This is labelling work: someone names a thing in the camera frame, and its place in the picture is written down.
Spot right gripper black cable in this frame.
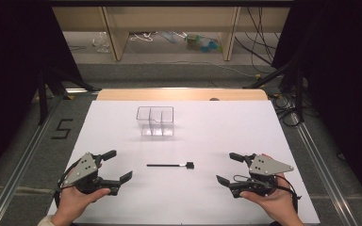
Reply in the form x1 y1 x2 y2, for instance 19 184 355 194
274 173 302 213

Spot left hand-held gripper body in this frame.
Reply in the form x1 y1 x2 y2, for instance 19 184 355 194
63 152 121 196

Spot white sleeve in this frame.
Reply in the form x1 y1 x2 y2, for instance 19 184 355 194
37 214 58 226

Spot black floor cables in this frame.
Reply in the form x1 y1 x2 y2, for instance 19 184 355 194
269 92 313 128

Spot wooden table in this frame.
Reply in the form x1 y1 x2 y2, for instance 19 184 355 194
95 88 269 102

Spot metal floor rail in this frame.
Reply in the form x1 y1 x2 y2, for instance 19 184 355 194
290 112 359 226
0 90 68 226

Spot clear plastic divided box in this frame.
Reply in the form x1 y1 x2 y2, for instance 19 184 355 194
136 105 175 137

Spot beige wooden desk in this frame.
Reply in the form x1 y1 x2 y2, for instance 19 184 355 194
51 6 291 62

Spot black curtain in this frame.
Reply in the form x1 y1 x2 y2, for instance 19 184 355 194
0 0 83 186
271 0 362 215

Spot black hanging cables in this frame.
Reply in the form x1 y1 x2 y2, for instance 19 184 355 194
234 6 281 67

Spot black stand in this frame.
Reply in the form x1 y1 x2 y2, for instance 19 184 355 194
243 56 306 124
37 65 102 126

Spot black makeup brush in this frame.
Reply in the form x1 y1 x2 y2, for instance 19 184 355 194
146 161 195 170

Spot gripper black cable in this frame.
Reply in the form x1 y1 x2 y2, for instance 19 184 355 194
274 173 302 213
53 161 80 209

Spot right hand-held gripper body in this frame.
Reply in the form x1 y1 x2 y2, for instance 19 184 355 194
229 153 295 199

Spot person's right hand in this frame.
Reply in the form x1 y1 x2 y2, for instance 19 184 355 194
239 173 304 226

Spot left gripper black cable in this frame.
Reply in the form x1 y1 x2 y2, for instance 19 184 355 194
53 161 80 209

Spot clear plastic bag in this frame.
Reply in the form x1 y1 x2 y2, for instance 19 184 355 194
91 31 112 54

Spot white table sheet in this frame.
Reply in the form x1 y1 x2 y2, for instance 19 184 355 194
46 99 322 225

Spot colourful plastic bag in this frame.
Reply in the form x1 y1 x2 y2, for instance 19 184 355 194
184 33 223 54

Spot person's left hand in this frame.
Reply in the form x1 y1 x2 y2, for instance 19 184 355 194
51 185 112 226

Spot white cord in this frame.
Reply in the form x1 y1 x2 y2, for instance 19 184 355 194
129 31 158 43

